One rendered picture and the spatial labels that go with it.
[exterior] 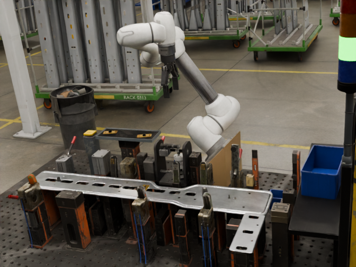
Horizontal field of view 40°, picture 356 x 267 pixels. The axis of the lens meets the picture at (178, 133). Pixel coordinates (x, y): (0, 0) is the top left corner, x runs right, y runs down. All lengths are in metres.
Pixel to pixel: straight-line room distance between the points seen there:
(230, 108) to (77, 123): 2.61
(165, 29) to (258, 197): 0.94
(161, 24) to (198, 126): 0.92
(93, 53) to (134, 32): 4.74
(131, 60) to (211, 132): 3.90
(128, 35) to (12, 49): 3.92
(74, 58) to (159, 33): 4.94
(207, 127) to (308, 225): 1.20
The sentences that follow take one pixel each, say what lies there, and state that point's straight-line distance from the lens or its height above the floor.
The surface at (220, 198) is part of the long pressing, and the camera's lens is 2.42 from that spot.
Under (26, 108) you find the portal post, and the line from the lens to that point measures 6.40.
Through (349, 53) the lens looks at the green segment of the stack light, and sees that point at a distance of 1.38.
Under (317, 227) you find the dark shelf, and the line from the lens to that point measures 2.17.
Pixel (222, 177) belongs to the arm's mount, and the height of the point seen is 0.77.
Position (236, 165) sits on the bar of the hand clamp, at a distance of 2.50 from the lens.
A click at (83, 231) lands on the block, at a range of 2.68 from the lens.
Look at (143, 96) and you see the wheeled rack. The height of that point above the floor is 0.26.
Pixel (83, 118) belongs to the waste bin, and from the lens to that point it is 5.44.
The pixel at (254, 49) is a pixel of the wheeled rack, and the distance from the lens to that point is 8.63.
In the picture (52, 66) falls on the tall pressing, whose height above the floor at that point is 0.63.
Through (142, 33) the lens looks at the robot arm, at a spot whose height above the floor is 1.79.
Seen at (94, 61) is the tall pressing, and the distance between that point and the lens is 7.17.
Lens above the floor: 2.23
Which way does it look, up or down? 22 degrees down
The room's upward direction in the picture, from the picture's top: 6 degrees counter-clockwise
